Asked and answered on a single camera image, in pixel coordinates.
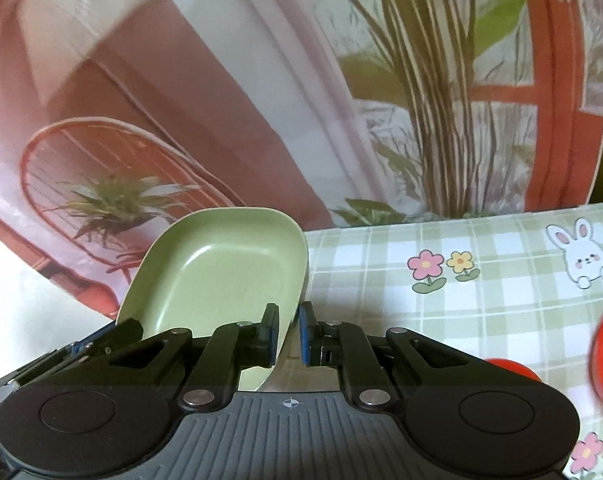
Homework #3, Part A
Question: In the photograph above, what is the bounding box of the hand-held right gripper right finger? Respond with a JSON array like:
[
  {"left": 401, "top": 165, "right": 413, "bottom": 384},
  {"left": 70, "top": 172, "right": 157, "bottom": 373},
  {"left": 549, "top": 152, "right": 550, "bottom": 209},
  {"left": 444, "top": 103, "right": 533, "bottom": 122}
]
[{"left": 297, "top": 301, "right": 477, "bottom": 407}]

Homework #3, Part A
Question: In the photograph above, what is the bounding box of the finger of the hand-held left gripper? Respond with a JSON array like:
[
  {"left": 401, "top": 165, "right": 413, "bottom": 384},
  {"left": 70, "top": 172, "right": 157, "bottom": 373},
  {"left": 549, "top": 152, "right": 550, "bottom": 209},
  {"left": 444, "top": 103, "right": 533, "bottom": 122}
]
[{"left": 56, "top": 318, "right": 145, "bottom": 362}]

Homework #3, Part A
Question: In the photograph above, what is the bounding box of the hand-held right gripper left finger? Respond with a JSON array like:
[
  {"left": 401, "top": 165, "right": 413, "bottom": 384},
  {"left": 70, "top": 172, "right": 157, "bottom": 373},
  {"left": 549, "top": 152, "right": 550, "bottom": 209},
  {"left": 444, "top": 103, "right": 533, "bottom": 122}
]
[{"left": 96, "top": 303, "right": 278, "bottom": 411}]

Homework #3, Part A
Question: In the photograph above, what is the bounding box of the green square plate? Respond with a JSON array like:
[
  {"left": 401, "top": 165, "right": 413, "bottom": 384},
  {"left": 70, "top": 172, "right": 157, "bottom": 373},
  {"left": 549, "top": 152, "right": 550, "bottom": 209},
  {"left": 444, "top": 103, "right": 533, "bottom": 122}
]
[{"left": 115, "top": 207, "right": 310, "bottom": 394}]

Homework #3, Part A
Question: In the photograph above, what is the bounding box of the green checked tablecloth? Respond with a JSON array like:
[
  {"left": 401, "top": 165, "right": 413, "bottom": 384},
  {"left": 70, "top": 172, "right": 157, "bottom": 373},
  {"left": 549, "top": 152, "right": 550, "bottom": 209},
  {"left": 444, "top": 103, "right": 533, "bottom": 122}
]
[{"left": 261, "top": 199, "right": 603, "bottom": 480}]

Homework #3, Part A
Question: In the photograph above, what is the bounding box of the printed backdrop cloth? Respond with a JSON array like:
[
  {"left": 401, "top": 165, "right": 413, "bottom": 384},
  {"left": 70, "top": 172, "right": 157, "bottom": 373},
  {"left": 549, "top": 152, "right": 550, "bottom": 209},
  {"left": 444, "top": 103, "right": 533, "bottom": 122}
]
[{"left": 0, "top": 0, "right": 603, "bottom": 322}]

